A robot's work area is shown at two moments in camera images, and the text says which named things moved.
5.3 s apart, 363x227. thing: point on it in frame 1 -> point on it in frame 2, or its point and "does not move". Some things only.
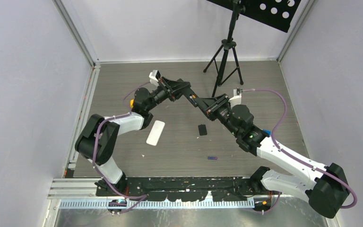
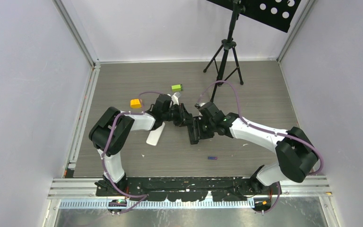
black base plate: x=191 y=188 does not move
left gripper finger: x=179 y=88 -> x=187 y=117
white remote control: x=155 y=133 does not move
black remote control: x=190 y=95 -> x=194 y=129
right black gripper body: x=221 y=110 -> x=207 y=129
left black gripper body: x=167 y=91 -> x=176 y=114
